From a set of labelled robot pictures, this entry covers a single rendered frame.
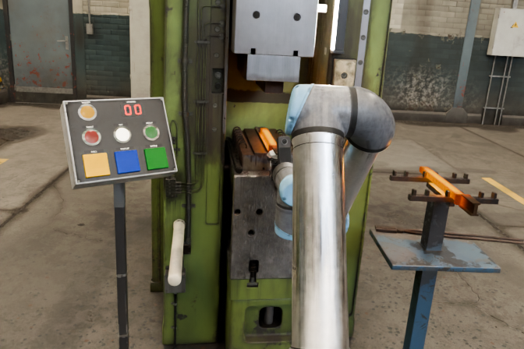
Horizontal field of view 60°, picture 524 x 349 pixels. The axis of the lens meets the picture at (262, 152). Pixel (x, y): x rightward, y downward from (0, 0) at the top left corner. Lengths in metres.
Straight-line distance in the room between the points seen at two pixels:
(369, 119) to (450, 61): 7.51
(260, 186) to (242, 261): 0.33
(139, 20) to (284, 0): 5.59
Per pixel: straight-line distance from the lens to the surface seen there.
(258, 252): 1.88
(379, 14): 1.99
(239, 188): 1.76
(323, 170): 0.94
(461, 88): 8.65
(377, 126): 1.04
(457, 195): 1.67
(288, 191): 1.42
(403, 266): 1.73
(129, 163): 1.58
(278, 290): 1.99
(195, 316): 2.26
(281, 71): 1.74
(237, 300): 2.00
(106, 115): 1.62
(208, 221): 2.03
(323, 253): 0.91
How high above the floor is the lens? 1.47
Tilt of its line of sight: 16 degrees down
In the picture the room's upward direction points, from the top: 3 degrees clockwise
